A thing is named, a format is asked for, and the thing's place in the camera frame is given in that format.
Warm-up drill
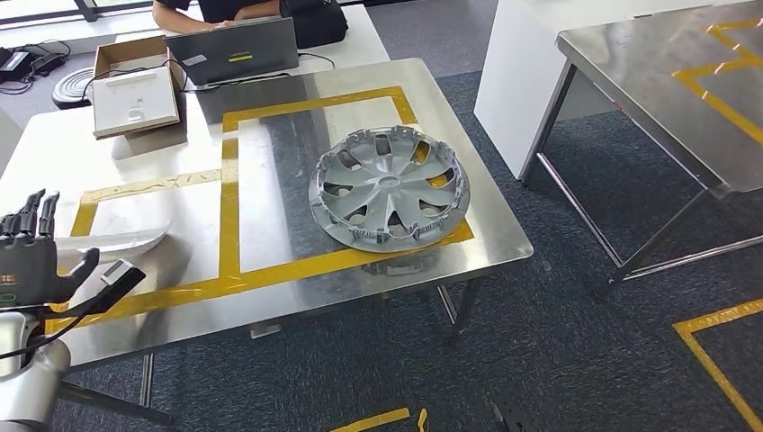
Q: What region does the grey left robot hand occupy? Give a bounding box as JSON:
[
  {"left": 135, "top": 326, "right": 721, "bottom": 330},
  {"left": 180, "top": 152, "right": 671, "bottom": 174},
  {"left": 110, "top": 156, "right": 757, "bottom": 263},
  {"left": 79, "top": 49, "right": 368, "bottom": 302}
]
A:
[{"left": 0, "top": 189, "right": 101, "bottom": 310}]

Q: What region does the white plastic shell part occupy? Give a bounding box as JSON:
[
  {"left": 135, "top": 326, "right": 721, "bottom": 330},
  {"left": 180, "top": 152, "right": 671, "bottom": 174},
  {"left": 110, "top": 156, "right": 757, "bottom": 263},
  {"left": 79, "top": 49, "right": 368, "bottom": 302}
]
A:
[{"left": 54, "top": 221, "right": 172, "bottom": 266}]

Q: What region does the steel workbench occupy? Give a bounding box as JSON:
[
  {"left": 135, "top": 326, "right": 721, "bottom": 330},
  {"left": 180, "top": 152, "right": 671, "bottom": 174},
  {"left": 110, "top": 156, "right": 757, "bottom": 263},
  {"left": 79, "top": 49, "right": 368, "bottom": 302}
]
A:
[
  {"left": 0, "top": 58, "right": 534, "bottom": 428},
  {"left": 521, "top": 0, "right": 763, "bottom": 300}
]

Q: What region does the white flat box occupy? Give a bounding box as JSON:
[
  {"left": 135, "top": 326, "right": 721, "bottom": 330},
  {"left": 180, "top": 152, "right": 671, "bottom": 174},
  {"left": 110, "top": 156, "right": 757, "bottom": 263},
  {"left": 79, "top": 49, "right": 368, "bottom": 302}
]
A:
[{"left": 92, "top": 65, "right": 181, "bottom": 140}]

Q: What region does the black power adapter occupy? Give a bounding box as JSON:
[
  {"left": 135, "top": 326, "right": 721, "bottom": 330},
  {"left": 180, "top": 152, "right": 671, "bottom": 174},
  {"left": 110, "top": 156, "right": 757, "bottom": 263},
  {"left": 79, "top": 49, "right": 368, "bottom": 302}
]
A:
[
  {"left": 0, "top": 50, "right": 34, "bottom": 85},
  {"left": 30, "top": 52, "right": 69, "bottom": 77}
]

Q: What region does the yellow tape strip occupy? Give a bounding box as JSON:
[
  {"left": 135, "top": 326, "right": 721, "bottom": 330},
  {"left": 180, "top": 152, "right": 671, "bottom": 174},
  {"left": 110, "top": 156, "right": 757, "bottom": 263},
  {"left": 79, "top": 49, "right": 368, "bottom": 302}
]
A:
[{"left": 46, "top": 85, "right": 476, "bottom": 335}]

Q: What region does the brown cardboard box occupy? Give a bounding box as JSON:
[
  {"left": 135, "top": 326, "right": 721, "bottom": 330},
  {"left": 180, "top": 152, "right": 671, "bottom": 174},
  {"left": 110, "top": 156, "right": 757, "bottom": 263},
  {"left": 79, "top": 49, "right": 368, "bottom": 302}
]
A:
[{"left": 92, "top": 35, "right": 187, "bottom": 141}]

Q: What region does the person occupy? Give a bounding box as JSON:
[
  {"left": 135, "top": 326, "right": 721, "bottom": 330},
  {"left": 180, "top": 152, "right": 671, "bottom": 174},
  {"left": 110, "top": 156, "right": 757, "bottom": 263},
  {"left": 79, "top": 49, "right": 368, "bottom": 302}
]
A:
[{"left": 151, "top": 0, "right": 284, "bottom": 35}]

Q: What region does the grey laptop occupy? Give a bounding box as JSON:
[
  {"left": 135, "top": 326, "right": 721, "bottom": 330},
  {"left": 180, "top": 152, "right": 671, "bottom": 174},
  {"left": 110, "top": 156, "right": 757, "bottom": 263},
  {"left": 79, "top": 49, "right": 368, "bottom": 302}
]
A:
[{"left": 164, "top": 16, "right": 301, "bottom": 87}]

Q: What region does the grey wheel cover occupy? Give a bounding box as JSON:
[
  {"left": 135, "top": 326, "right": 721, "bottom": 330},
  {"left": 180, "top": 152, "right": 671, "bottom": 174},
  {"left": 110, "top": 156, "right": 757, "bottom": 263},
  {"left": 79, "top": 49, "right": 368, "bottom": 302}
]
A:
[{"left": 308, "top": 125, "right": 472, "bottom": 255}]

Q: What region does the yellow floor tape square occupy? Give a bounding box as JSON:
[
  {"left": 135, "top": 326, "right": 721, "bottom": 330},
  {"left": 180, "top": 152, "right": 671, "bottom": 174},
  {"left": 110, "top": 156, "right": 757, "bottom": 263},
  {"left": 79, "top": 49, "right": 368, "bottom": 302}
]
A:
[{"left": 329, "top": 407, "right": 429, "bottom": 432}]

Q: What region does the black bag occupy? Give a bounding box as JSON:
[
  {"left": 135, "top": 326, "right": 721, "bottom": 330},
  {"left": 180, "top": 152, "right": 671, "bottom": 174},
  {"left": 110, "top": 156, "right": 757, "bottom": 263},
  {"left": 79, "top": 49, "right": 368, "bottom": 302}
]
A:
[{"left": 280, "top": 0, "right": 350, "bottom": 50}]

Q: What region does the white cabinet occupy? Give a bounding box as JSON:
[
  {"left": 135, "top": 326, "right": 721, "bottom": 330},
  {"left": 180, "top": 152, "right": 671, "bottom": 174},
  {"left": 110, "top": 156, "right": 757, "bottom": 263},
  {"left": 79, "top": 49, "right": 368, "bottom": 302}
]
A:
[{"left": 473, "top": 0, "right": 741, "bottom": 181}]

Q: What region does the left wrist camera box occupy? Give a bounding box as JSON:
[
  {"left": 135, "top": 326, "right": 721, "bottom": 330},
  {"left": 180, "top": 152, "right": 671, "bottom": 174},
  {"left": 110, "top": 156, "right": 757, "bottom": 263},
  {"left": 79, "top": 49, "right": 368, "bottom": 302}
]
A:
[{"left": 44, "top": 259, "right": 148, "bottom": 320}]

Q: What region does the black laptop cable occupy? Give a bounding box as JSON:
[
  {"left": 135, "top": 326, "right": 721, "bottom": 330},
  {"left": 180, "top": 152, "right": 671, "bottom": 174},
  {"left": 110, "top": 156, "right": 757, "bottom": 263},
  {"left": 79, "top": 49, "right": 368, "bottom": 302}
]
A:
[{"left": 298, "top": 51, "right": 337, "bottom": 71}]

